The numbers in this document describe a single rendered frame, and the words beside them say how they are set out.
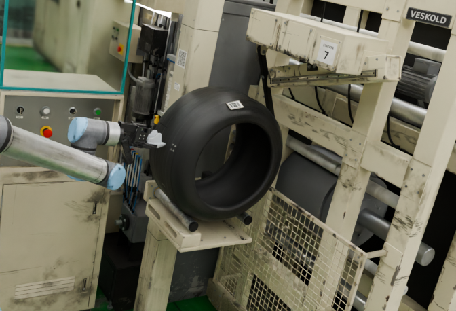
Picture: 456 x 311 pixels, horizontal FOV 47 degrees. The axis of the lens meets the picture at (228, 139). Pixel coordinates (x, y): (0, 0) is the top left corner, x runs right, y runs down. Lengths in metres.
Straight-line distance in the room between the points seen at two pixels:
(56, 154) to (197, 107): 0.67
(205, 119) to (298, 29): 0.52
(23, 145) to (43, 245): 1.25
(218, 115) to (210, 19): 0.50
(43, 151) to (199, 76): 1.00
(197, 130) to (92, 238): 1.02
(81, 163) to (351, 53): 1.04
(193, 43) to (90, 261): 1.26
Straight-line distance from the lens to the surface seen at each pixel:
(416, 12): 2.21
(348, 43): 2.02
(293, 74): 2.39
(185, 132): 2.05
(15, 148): 1.54
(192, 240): 2.25
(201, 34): 2.36
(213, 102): 2.09
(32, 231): 2.69
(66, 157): 1.68
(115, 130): 1.96
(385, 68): 2.04
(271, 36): 2.31
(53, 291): 2.92
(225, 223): 2.52
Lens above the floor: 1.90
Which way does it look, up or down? 17 degrees down
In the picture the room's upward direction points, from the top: 12 degrees clockwise
